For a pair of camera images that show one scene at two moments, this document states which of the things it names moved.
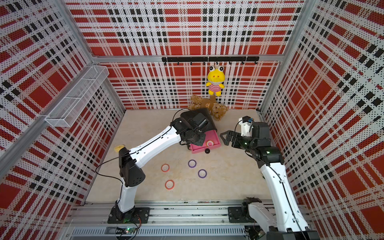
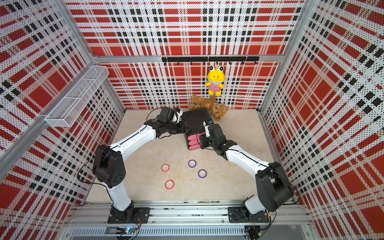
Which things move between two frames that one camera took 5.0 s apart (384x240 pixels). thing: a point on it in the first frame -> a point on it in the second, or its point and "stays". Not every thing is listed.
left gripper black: x=189 y=141 -> x=183 y=128
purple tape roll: x=202 y=173 stays
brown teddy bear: x=218 y=110 stays
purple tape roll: x=192 y=163 stays
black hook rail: x=242 y=59 stays
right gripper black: x=237 y=138 -> x=203 y=138
